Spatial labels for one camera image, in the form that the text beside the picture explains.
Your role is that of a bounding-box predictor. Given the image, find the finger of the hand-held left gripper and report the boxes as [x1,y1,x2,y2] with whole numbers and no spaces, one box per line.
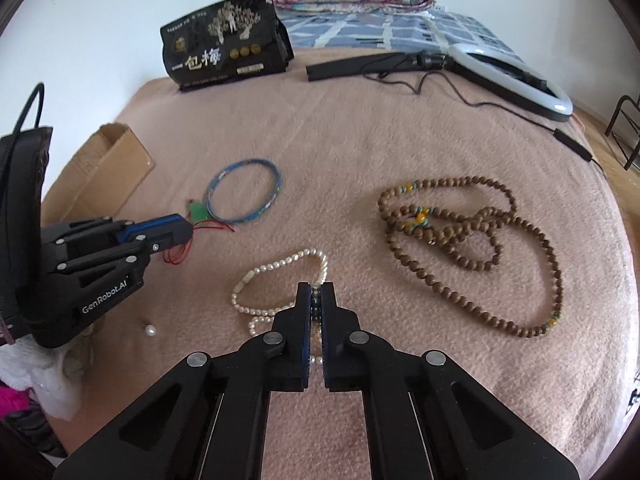
[47,237,163,277]
[42,214,195,248]

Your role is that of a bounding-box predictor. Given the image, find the green pendant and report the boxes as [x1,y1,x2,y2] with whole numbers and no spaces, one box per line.
[163,200,236,266]

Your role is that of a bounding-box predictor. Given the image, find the white fluffy cloth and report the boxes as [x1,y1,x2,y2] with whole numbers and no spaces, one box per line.
[0,330,96,422]

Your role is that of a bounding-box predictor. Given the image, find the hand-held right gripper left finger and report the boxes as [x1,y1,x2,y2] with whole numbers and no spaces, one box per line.
[52,281,315,480]

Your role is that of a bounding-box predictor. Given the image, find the black tripod stand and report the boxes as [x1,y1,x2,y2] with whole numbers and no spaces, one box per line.
[305,51,447,82]

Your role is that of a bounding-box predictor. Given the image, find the blue checked bedsheet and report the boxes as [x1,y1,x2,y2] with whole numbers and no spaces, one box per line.
[272,4,521,61]

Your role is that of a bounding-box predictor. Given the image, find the white ring light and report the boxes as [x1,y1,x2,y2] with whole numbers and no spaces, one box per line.
[446,43,574,123]

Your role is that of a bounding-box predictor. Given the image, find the black metal rack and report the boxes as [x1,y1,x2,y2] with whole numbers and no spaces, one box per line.
[604,92,640,171]

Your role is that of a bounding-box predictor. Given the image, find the cardboard box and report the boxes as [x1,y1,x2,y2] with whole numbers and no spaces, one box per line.
[41,123,157,226]

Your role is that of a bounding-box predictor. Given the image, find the black cable with remote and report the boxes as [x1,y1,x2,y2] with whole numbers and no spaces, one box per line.
[363,67,608,177]

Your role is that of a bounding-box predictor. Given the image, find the brown wooden bead necklace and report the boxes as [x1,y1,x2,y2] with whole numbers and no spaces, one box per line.
[377,175,564,339]

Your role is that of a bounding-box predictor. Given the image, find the blue bangle bracelet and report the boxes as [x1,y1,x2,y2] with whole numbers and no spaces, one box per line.
[205,158,282,224]

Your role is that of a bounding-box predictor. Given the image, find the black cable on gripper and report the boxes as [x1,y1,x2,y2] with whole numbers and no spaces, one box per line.
[0,82,47,201]

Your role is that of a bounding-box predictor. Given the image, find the pink blanket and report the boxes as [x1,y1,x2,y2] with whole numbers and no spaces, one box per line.
[40,45,638,480]

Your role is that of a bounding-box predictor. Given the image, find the pink cloth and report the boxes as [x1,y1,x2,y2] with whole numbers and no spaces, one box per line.
[0,382,33,418]

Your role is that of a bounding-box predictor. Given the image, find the white pearl necklace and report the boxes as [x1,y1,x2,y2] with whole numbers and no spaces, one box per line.
[230,248,329,367]

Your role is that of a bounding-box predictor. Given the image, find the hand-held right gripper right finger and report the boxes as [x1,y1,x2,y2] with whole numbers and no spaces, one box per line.
[320,282,581,480]

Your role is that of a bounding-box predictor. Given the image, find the black printed snack bag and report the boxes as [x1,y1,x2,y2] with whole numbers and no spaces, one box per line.
[160,0,295,94]

